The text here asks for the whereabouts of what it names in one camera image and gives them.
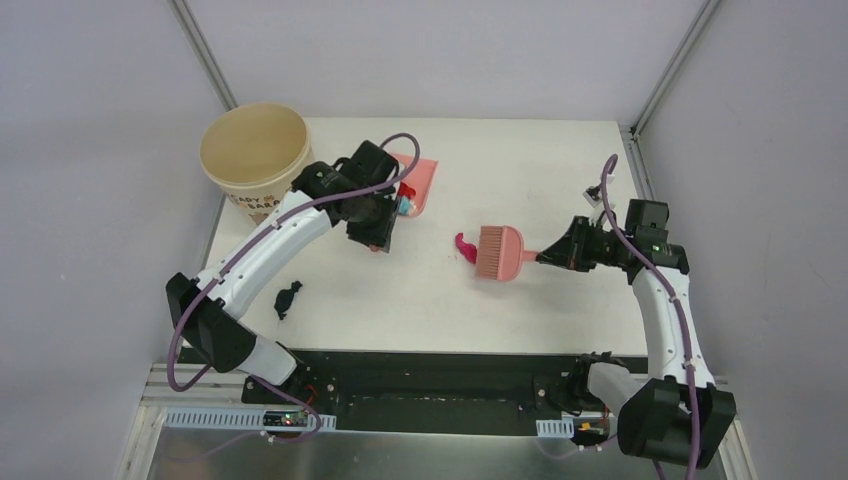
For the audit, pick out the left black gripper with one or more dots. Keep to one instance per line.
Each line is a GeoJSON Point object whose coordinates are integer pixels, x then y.
{"type": "Point", "coordinates": [374, 234]}

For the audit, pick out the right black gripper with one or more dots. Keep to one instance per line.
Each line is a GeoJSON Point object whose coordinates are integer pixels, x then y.
{"type": "Point", "coordinates": [569, 250]}

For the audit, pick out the pink hand brush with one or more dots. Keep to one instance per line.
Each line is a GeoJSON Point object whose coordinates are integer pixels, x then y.
{"type": "Point", "coordinates": [501, 253]}

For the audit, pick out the pink plastic dustpan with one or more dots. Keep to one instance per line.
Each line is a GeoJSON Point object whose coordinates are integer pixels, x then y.
{"type": "Point", "coordinates": [420, 178]}

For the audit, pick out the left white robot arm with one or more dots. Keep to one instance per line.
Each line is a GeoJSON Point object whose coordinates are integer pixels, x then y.
{"type": "Point", "coordinates": [206, 309]}

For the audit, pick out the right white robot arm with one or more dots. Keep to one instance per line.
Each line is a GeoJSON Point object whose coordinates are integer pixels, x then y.
{"type": "Point", "coordinates": [678, 416]}

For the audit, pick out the light blue paper scrap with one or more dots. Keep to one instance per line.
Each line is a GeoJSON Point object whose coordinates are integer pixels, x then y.
{"type": "Point", "coordinates": [405, 207]}

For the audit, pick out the red paper scrap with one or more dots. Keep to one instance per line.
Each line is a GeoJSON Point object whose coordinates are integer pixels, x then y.
{"type": "Point", "coordinates": [406, 191]}

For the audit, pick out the magenta paper scrap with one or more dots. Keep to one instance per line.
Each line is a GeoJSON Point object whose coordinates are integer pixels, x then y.
{"type": "Point", "coordinates": [467, 250]}

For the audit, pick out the black paper scrap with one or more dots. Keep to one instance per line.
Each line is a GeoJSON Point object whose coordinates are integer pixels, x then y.
{"type": "Point", "coordinates": [285, 298]}

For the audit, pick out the beige paper bucket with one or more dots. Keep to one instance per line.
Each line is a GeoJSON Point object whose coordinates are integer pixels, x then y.
{"type": "Point", "coordinates": [253, 153]}

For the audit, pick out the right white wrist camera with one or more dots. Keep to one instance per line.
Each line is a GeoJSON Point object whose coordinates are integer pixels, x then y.
{"type": "Point", "coordinates": [593, 194]}

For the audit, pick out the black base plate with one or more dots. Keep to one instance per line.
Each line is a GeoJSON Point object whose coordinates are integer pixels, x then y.
{"type": "Point", "coordinates": [453, 417]}

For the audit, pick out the aluminium front rail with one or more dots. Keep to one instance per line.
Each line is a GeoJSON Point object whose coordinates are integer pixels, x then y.
{"type": "Point", "coordinates": [335, 382]}

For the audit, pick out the left aluminium frame post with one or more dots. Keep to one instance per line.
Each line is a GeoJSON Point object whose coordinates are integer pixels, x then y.
{"type": "Point", "coordinates": [191, 28]}

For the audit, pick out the aluminium frame post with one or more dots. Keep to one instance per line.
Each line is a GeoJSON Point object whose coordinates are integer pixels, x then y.
{"type": "Point", "coordinates": [191, 28]}
{"type": "Point", "coordinates": [674, 67]}

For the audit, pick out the right aluminium frame post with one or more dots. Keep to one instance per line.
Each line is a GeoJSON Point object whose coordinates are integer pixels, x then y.
{"type": "Point", "coordinates": [674, 67]}

